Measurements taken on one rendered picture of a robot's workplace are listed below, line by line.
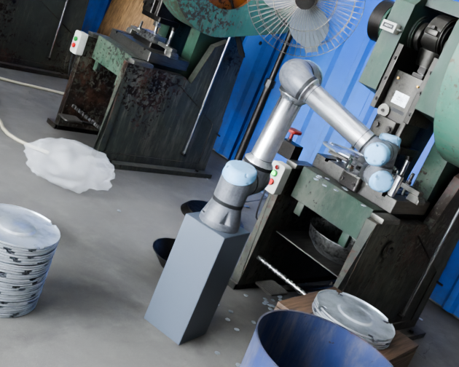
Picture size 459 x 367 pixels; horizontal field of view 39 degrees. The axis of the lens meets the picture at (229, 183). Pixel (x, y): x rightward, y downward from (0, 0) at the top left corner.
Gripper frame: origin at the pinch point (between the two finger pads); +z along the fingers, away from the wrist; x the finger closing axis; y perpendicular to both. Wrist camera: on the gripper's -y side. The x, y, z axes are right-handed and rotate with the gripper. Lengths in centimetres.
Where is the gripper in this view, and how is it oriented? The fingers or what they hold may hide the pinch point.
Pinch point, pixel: (357, 161)
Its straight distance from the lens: 259.1
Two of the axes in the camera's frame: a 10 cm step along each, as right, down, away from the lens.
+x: -3.7, 9.1, 2.0
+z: -1.2, -2.6, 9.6
